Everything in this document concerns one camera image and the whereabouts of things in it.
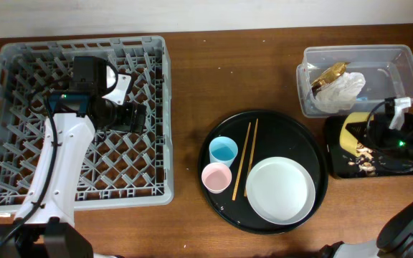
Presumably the black rectangular tray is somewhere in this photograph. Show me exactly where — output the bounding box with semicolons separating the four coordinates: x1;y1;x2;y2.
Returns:
323;115;413;179

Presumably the yellow bowl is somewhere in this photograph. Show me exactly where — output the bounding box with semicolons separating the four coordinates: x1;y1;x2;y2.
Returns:
339;113;372;160

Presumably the clear plastic storage bin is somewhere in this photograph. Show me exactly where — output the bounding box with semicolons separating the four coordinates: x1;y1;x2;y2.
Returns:
296;44;413;118

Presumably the white napkin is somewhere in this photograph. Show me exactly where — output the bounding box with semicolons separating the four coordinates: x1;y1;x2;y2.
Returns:
314;72;366;113

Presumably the gold foil wrapper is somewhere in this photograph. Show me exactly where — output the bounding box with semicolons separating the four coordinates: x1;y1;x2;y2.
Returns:
311;62;349;92

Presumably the pink plastic cup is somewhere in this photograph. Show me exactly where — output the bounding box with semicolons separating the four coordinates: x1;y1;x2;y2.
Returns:
201;163;232;194

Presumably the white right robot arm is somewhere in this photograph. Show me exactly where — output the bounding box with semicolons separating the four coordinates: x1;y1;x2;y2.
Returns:
317;97;413;257

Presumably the white round plate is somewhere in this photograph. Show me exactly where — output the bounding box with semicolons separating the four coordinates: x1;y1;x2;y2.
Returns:
246;157;315;225

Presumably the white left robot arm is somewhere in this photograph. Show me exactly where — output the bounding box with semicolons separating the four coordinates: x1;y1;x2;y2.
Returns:
0;56;146;257

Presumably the grey plastic dishwasher rack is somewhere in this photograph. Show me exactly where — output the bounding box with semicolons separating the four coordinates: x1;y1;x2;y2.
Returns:
0;36;174;216

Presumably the food scraps and rice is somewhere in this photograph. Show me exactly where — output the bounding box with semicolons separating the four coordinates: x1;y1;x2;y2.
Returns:
341;142;376;178

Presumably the round black serving tray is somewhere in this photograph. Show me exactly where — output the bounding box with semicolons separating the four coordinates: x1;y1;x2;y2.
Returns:
198;110;328;234

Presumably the blue plastic cup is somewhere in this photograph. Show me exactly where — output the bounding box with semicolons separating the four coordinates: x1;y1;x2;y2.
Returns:
208;136;238;167

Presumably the wooden chopstick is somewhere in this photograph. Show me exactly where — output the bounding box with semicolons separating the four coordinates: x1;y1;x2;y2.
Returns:
244;118;259;197
232;122;251;201

